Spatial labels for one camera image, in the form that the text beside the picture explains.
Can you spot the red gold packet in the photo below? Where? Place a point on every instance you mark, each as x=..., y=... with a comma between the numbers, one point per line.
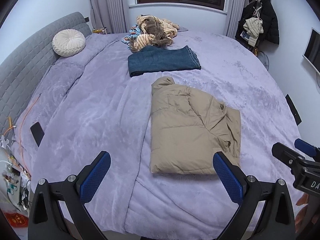
x=17, y=220

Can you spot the blue patterned garment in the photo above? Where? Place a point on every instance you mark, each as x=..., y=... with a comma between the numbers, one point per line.
x=130, y=36

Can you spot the black smartphone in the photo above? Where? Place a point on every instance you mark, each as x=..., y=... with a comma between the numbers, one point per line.
x=37, y=133

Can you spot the folded blue jeans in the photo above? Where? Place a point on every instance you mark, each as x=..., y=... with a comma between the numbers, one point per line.
x=152, y=59

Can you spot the cream striped hanging garment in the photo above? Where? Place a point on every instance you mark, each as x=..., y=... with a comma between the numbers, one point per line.
x=254, y=27

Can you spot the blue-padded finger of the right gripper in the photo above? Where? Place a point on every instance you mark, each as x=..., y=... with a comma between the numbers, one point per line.
x=308, y=149

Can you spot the person's right hand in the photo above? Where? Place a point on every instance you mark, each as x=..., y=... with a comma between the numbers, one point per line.
x=303, y=200

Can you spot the black coat on rack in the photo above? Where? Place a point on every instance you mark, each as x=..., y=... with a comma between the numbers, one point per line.
x=263, y=10

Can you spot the round cream pleated cushion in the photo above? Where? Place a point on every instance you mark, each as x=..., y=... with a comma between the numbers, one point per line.
x=68, y=42

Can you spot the black wall bracket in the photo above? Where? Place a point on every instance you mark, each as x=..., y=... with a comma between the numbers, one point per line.
x=293, y=110

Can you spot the grey curtain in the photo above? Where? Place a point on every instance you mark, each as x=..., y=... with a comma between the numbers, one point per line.
x=113, y=15
x=234, y=11

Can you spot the grey left curtain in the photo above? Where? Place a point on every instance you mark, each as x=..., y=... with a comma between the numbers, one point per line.
x=113, y=15

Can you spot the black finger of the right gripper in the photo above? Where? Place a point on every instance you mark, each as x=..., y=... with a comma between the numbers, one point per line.
x=285, y=154

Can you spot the beige puffer jacket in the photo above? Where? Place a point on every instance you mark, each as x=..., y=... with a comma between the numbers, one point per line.
x=188, y=126

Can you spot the brown striped clothes pile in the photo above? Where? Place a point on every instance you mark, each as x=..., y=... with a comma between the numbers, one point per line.
x=154, y=31

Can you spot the grey right curtain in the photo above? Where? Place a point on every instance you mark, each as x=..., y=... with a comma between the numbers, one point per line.
x=234, y=11

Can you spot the wall mounted tv screen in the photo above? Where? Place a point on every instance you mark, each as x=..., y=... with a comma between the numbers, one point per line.
x=312, y=53

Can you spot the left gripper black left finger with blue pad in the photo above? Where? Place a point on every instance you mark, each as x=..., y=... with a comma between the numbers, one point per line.
x=46, y=220

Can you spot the grey quilted headboard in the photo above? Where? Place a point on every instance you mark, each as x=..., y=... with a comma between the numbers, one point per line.
x=24, y=68

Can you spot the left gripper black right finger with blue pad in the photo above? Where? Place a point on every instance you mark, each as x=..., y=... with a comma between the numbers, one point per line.
x=276, y=220

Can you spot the lavender fleece blanket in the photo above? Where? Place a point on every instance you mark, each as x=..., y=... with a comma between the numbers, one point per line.
x=88, y=103

